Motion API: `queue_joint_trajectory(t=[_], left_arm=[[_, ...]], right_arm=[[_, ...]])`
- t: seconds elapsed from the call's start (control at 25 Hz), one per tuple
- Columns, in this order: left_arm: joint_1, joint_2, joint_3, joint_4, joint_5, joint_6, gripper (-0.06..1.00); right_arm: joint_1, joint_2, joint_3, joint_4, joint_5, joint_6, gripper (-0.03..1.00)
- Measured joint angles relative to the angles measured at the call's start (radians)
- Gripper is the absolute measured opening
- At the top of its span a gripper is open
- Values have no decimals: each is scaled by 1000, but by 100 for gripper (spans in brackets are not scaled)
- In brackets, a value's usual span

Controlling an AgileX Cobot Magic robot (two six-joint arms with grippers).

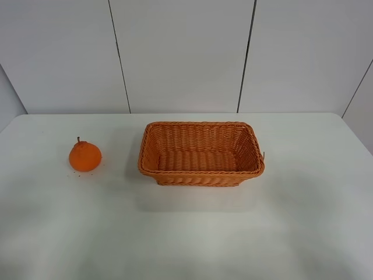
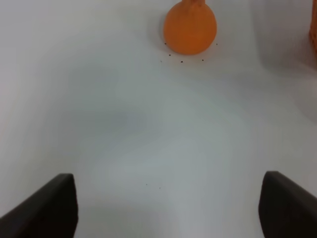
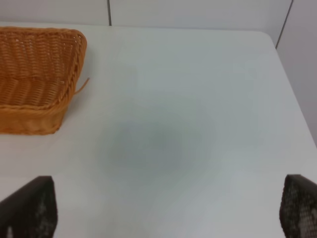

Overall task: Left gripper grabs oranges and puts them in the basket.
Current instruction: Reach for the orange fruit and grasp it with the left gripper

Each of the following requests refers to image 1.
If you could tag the orange with stem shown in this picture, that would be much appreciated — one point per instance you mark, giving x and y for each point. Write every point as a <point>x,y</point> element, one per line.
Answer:
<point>84,156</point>

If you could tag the orange wicker basket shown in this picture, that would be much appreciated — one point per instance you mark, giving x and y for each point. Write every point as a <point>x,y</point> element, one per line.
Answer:
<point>212,154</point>

